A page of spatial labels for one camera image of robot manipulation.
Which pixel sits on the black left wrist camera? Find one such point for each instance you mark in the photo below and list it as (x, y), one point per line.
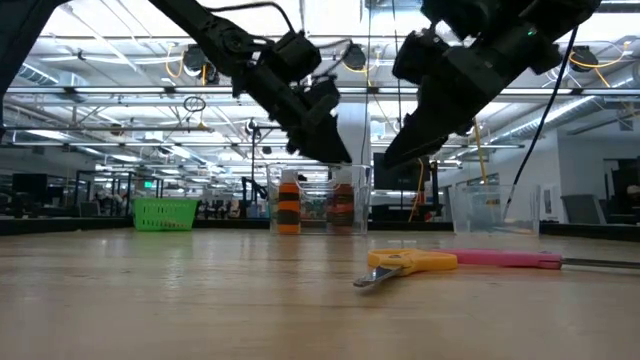
(297, 55)

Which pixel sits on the green plastic basket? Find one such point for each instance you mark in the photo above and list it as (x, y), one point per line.
(165, 215)

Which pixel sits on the frosted plastic bin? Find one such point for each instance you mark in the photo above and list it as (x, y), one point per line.
(500, 215)

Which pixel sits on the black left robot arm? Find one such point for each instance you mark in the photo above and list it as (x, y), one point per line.
(210, 25)

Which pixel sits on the brown paint bottle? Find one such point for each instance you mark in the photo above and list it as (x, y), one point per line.
(343, 200)

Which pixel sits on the black monitor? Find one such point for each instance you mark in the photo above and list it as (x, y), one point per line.
(30, 182)
(400, 180)

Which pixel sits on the orange paint bottle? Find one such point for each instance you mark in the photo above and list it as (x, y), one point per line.
(289, 192)

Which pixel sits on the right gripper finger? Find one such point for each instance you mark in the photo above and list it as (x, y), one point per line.
(419, 112)
(430, 135)

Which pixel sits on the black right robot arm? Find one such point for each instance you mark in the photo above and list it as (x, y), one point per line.
(500, 15)

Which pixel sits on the white building pillar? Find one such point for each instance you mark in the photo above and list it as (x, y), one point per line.
(360, 130)

